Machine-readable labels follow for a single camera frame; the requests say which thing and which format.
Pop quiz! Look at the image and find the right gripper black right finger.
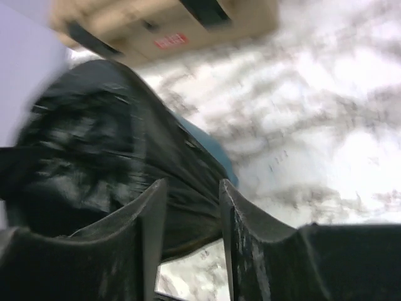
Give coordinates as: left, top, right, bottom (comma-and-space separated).
220, 180, 400, 300

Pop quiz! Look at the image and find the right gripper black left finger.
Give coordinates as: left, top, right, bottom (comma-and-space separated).
1, 179, 167, 300

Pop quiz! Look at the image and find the black plastic trash bag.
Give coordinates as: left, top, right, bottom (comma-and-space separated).
1, 60, 228, 261

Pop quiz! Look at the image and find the teal plastic trash bin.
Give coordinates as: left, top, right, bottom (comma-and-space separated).
172, 112, 239, 187

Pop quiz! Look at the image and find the tan plastic toolbox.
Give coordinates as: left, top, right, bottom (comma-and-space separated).
49, 0, 279, 67

